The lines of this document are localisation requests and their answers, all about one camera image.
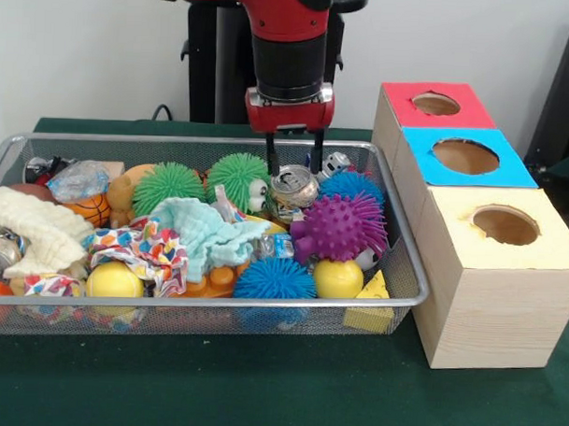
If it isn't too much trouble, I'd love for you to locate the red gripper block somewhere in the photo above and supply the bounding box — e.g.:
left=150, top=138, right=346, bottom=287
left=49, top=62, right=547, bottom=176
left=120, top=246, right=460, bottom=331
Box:
left=242, top=94, right=337, bottom=179

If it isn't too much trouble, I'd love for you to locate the green spiky ball with eyes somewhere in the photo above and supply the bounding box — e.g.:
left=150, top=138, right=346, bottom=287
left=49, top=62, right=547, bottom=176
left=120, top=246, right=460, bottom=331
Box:
left=204, top=151, right=275, bottom=217

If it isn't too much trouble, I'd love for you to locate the shallow clear mesh bin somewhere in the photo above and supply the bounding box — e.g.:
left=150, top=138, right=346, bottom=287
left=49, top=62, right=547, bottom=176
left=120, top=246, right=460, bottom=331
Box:
left=0, top=127, right=435, bottom=352

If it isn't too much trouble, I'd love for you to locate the wooden box with three holes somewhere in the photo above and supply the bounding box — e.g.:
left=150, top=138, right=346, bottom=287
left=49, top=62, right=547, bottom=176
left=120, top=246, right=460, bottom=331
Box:
left=363, top=78, right=569, bottom=375

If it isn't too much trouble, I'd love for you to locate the crushed silver drink can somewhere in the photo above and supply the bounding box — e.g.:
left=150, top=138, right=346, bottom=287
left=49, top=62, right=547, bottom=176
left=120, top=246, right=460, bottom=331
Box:
left=269, top=163, right=320, bottom=210

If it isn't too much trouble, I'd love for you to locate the blue spiky ball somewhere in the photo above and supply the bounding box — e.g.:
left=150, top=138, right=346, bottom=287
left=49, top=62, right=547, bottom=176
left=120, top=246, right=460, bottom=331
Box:
left=232, top=254, right=318, bottom=302
left=318, top=169, right=388, bottom=213

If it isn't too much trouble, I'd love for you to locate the purple spiky toy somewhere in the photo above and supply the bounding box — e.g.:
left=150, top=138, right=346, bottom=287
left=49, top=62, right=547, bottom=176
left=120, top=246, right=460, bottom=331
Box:
left=290, top=190, right=390, bottom=268

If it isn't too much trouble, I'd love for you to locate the light blue cloth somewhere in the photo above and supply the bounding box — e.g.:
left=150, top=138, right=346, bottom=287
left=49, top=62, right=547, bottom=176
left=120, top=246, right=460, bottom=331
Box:
left=147, top=196, right=273, bottom=286

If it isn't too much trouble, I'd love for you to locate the plain green spiky ball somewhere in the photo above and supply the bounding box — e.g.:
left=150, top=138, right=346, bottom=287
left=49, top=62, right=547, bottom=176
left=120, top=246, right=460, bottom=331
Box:
left=131, top=159, right=207, bottom=220

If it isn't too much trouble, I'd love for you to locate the colourful patterned cloth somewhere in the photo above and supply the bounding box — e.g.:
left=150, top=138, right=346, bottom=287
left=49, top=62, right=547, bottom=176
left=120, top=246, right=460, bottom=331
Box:
left=82, top=215, right=191, bottom=299

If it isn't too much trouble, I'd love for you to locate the yellow ball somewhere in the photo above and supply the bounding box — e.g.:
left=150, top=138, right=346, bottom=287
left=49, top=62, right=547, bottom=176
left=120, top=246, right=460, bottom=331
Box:
left=84, top=261, right=147, bottom=301

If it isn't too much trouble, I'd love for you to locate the cream white cloth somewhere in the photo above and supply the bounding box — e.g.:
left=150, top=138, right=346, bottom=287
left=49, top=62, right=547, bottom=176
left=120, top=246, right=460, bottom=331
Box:
left=0, top=185, right=95, bottom=282

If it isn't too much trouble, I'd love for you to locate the black chair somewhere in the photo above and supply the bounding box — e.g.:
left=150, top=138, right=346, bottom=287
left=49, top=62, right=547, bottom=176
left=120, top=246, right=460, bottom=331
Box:
left=522, top=5, right=569, bottom=176

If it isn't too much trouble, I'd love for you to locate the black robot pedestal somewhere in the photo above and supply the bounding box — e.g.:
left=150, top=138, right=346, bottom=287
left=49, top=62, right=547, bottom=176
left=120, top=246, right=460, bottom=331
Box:
left=178, top=0, right=371, bottom=131

